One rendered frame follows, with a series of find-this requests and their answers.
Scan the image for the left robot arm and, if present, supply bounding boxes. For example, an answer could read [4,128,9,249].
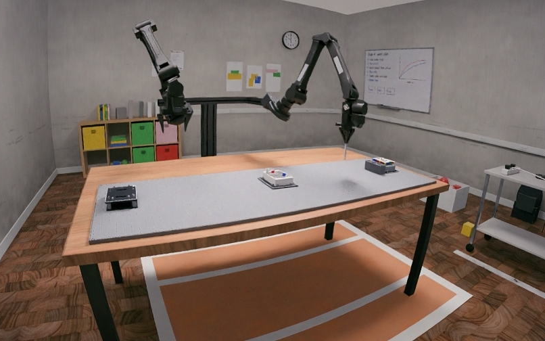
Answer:
[271,32,368,128]

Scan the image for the white tube rack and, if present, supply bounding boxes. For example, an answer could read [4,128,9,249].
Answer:
[263,170,293,186]

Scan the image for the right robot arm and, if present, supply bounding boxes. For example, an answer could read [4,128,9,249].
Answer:
[133,19,190,112]

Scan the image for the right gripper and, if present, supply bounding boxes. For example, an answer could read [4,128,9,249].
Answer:
[157,108,191,133]

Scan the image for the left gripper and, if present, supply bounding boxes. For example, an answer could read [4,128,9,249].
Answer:
[335,112,355,143]

